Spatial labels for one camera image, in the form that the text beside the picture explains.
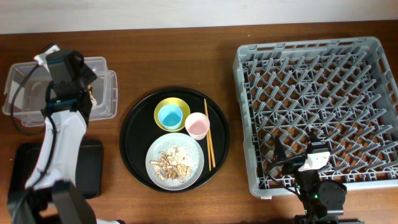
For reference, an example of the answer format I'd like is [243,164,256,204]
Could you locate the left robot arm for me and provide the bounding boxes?
[7,44,97,223]

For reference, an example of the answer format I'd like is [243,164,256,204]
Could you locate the clear plastic waste bin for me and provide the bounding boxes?
[2,57,118,127]

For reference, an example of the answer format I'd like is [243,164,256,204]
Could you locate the pink cup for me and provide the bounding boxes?
[185,112,210,141]

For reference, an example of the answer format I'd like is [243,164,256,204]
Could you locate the grey dishwasher rack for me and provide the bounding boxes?
[233,37,397,199]

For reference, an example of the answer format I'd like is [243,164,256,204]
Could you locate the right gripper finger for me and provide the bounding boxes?
[307,131,321,144]
[274,136,287,162]

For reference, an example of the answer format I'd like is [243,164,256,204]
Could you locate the blue cup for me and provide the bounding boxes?
[158,104,183,131]

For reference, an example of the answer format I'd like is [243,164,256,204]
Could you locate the grey plate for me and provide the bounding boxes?
[145,133,205,192]

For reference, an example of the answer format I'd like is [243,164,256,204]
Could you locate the yellow bowl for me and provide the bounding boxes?
[154,97,190,132]

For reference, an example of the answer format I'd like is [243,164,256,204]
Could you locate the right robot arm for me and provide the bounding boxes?
[266,133,347,224]

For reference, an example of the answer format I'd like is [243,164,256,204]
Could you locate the right wooden chopstick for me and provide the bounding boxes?
[203,98,217,168]

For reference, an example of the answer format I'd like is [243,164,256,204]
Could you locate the round black serving tray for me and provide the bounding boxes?
[119,87,230,192]

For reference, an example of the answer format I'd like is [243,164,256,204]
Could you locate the black rectangular tray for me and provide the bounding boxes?
[8,139,104,199]

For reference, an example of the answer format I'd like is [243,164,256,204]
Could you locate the gold snack wrapper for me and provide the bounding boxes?
[88,85,97,106]

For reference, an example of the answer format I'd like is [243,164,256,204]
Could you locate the food scraps and rice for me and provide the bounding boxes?
[150,145,197,184]

